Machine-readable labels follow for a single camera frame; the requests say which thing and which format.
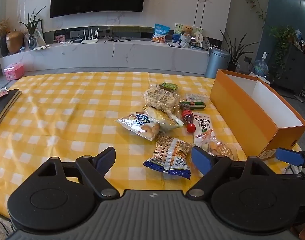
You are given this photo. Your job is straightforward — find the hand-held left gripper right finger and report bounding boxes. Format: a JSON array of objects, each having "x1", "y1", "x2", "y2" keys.
[{"x1": 186, "y1": 146, "x2": 271, "y2": 198}]

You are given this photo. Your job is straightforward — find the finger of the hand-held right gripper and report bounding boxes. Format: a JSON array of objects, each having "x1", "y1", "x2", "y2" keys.
[{"x1": 275, "y1": 148, "x2": 305, "y2": 179}]

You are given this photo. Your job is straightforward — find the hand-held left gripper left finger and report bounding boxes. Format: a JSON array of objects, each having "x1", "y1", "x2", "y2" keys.
[{"x1": 37, "y1": 147, "x2": 120, "y2": 198}]

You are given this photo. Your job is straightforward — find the clear orange snack packet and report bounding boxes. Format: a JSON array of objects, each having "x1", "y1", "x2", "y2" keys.
[{"x1": 194, "y1": 135, "x2": 239, "y2": 162}]

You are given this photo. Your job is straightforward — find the blue nut packet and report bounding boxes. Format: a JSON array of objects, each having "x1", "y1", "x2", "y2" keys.
[{"x1": 143, "y1": 135, "x2": 194, "y2": 180}]

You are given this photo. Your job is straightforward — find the white spicy strip packet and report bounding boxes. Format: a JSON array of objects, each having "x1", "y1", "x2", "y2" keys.
[{"x1": 192, "y1": 111, "x2": 215, "y2": 150}]

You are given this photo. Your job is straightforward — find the small cola bottle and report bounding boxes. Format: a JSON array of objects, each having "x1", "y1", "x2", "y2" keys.
[{"x1": 180, "y1": 101, "x2": 196, "y2": 133}]

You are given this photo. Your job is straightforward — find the silver blue chips packet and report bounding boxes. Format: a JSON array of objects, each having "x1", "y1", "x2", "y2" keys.
[{"x1": 115, "y1": 112, "x2": 161, "y2": 142}]

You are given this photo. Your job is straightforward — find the yellow label snack packet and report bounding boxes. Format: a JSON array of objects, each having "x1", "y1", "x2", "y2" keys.
[{"x1": 142, "y1": 106, "x2": 184, "y2": 132}]

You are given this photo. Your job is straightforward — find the green sausage packet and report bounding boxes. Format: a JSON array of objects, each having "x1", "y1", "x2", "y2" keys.
[{"x1": 179, "y1": 100, "x2": 207, "y2": 110}]

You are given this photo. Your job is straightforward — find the clear candy packet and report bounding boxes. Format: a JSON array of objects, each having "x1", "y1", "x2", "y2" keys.
[{"x1": 184, "y1": 93, "x2": 208, "y2": 103}]

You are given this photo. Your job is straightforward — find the orange cardboard box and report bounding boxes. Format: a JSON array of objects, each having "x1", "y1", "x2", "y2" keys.
[{"x1": 209, "y1": 69, "x2": 305, "y2": 161}]

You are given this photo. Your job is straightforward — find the clear peanut packet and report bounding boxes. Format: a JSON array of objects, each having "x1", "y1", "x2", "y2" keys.
[{"x1": 142, "y1": 85, "x2": 181, "y2": 114}]

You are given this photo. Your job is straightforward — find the green raisin packet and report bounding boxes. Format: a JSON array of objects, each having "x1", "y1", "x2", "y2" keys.
[{"x1": 159, "y1": 82, "x2": 179, "y2": 92}]

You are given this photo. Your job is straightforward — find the yellow checked tablecloth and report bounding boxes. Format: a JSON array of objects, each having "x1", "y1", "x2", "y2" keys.
[{"x1": 0, "y1": 71, "x2": 303, "y2": 220}]

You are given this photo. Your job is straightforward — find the small pink white stool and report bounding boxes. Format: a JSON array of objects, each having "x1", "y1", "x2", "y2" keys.
[{"x1": 249, "y1": 72, "x2": 273, "y2": 85}]

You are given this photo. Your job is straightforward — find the dark grey cabinet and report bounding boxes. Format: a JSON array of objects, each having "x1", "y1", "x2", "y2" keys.
[{"x1": 275, "y1": 44, "x2": 305, "y2": 98}]

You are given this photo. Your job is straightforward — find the blue water jug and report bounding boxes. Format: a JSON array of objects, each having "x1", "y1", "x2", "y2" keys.
[{"x1": 254, "y1": 52, "x2": 269, "y2": 77}]

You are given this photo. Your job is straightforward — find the grey metal trash can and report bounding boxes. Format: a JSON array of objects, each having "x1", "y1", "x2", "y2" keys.
[{"x1": 205, "y1": 47, "x2": 231, "y2": 79}]

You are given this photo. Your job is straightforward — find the white marble television console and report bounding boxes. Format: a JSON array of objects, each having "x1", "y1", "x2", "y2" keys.
[{"x1": 0, "y1": 39, "x2": 210, "y2": 75}]

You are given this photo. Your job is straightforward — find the potted long-leaf plant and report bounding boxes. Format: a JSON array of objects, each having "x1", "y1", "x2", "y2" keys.
[{"x1": 219, "y1": 29, "x2": 259, "y2": 72}]

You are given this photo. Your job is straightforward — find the leafy green plant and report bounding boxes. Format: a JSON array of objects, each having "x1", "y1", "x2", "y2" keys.
[{"x1": 269, "y1": 25, "x2": 304, "y2": 78}]

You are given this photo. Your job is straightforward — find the white router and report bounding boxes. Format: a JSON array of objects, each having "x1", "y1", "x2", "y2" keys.
[{"x1": 81, "y1": 28, "x2": 100, "y2": 44}]

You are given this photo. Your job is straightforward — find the pink storage box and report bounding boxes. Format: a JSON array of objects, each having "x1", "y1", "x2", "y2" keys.
[{"x1": 4, "y1": 64, "x2": 25, "y2": 80}]

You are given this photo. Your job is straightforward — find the brown teddy bear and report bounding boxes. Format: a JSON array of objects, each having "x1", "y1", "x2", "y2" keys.
[{"x1": 180, "y1": 24, "x2": 194, "y2": 48}]

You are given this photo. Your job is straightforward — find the snack packets on counter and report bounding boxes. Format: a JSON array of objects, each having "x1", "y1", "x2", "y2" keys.
[{"x1": 173, "y1": 23, "x2": 204, "y2": 43}]

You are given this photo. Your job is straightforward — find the large blue snack bag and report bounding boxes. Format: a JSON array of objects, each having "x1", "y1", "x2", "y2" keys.
[{"x1": 152, "y1": 24, "x2": 171, "y2": 43}]

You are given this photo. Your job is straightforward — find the green plant in glass vase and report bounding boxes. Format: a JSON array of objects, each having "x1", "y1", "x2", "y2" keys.
[{"x1": 18, "y1": 6, "x2": 46, "y2": 50}]

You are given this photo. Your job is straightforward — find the bronze round vase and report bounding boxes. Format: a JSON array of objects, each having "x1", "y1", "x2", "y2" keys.
[{"x1": 5, "y1": 30, "x2": 24, "y2": 54}]

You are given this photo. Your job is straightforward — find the hanging green vine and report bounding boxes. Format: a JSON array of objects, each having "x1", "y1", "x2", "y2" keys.
[{"x1": 237, "y1": 0, "x2": 266, "y2": 22}]

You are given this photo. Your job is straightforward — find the yellow dried flowers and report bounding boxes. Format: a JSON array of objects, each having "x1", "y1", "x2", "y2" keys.
[{"x1": 0, "y1": 19, "x2": 11, "y2": 37}]

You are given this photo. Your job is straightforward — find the black cables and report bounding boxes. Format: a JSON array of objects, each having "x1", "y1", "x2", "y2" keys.
[{"x1": 104, "y1": 36, "x2": 133, "y2": 58}]

